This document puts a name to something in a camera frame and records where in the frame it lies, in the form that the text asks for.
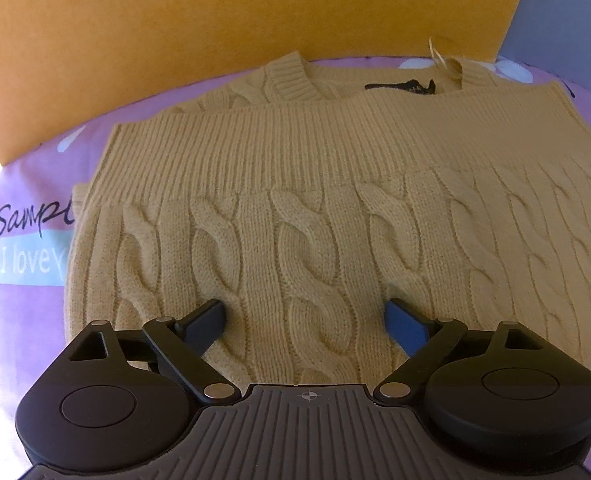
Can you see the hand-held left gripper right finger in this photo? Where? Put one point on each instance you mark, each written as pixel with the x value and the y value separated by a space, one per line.
pixel 405 327

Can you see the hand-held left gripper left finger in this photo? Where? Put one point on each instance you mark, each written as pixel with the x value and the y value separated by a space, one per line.
pixel 208 322

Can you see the purple printed bedsheet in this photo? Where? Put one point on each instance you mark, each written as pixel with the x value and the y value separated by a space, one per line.
pixel 15 320

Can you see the clear plastic tag loop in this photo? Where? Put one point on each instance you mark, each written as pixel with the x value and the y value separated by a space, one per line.
pixel 458 67

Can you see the orange cardboard sheet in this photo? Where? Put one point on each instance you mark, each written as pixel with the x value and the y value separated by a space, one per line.
pixel 125 35

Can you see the grey board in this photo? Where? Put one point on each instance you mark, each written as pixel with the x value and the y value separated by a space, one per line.
pixel 565 10

